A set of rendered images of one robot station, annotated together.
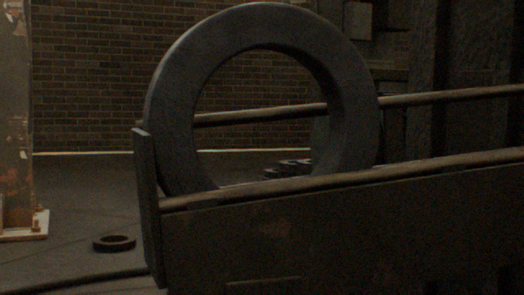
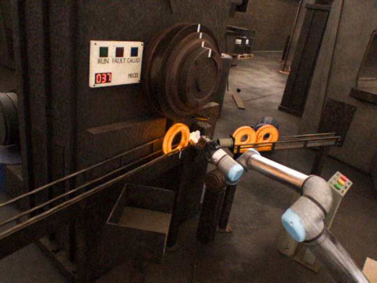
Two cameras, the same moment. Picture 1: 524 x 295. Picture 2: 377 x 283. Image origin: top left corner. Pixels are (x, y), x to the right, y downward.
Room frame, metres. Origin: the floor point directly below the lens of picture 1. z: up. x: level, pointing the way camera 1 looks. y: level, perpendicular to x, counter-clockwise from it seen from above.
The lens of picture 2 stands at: (-0.48, -0.20, 1.41)
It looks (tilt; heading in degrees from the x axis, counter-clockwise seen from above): 23 degrees down; 325
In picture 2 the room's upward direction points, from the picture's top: 9 degrees clockwise
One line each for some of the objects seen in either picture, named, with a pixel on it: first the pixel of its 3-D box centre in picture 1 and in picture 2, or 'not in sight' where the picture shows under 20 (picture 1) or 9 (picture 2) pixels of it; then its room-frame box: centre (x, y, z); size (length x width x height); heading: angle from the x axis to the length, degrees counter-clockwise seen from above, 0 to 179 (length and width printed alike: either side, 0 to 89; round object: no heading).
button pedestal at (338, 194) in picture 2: not in sight; (324, 222); (0.34, -1.91, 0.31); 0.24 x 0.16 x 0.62; 109
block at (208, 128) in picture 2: not in sight; (198, 142); (0.90, -1.25, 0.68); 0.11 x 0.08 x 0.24; 19
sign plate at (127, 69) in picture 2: not in sight; (117, 63); (0.80, -0.67, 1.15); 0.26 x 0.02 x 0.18; 109
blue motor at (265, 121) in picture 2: not in sight; (265, 131); (1.94, -3.02, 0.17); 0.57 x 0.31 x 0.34; 129
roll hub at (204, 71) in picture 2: not in sight; (202, 78); (0.72, -1.06, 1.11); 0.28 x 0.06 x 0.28; 109
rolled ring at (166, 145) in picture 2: not in sight; (176, 140); (0.81, -1.03, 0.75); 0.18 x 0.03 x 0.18; 110
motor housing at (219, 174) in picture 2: not in sight; (215, 204); (0.79, -1.38, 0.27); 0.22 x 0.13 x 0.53; 109
